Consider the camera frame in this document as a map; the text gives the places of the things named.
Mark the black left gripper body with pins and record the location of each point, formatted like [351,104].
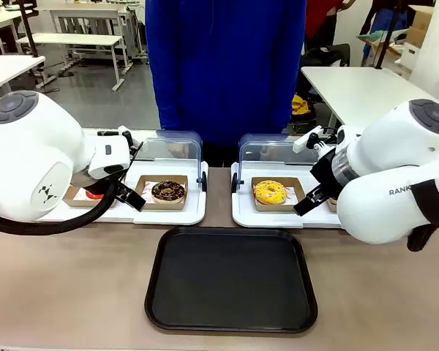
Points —
[118,177]

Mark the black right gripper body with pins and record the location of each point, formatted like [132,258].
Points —
[325,172]

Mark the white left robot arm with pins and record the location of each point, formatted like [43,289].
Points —
[33,146]

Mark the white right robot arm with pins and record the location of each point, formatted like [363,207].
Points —
[391,161]

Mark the brown cardboard donut box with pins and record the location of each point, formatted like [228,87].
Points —
[296,190]
[333,205]
[146,183]
[75,197]

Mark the red glazed donut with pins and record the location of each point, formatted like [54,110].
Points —
[94,196]

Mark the chocolate sprinkled donut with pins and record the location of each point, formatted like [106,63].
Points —
[168,191]

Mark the yellow sprinkled donut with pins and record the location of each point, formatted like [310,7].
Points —
[270,192]

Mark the black plastic serving tray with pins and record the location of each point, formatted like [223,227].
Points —
[230,279]

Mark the person's hand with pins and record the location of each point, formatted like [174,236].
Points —
[177,150]

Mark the white display case base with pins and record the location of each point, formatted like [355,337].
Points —
[248,219]
[168,215]

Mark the clear display case lid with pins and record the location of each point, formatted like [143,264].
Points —
[267,150]
[168,146]

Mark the yellow bag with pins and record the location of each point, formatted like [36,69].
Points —
[300,105]

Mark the large white table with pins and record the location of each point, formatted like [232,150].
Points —
[358,91]

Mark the black office chair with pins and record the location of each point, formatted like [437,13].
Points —
[327,55]

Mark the white bench table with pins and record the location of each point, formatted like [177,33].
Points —
[73,40]

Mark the person in blue sweater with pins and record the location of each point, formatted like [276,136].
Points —
[223,66]

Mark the black stand pole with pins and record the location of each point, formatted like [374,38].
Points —
[386,36]

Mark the person in red top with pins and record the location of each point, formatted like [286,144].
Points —
[323,20]

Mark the stacked cardboard boxes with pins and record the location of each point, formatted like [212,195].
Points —
[420,25]

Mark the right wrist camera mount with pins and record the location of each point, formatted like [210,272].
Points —
[307,140]

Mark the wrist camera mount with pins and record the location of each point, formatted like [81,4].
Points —
[307,140]
[126,140]

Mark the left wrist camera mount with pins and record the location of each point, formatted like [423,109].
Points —
[126,140]

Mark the white workbench frame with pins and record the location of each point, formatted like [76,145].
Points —
[91,18]

